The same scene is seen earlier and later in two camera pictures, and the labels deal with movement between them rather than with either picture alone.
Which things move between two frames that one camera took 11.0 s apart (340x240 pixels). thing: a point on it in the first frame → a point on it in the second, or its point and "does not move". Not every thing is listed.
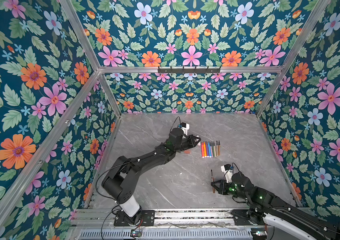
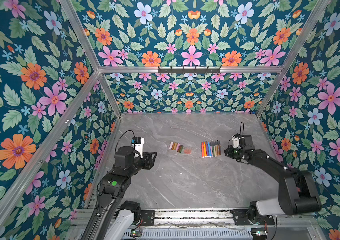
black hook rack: (188, 70) does not move
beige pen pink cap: (214, 149) does not move
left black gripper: (191, 142) → (149, 159)
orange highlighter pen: (205, 150) does not move
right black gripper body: (229, 189) → (234, 153)
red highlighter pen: (203, 150) does not move
